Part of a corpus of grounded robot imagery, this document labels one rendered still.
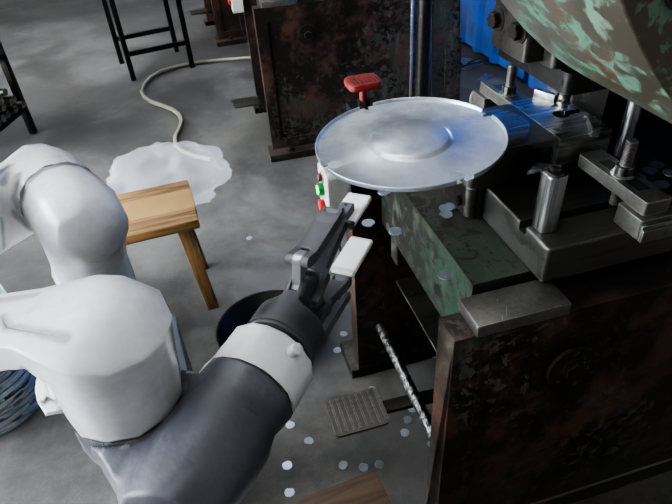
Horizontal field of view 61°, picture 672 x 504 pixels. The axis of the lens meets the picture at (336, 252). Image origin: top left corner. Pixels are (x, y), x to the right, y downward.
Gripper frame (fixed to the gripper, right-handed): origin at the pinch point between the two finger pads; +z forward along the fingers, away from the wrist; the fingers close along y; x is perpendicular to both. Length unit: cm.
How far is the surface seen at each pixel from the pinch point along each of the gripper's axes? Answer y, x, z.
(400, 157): 0.4, -0.2, 18.7
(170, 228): -46, 73, 45
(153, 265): -78, 100, 60
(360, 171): -0.2, 4.4, 14.4
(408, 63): -46, 47, 180
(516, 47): 12.8, -12.9, 31.8
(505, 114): 0.2, -12.0, 37.4
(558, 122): -0.3, -20.2, 37.7
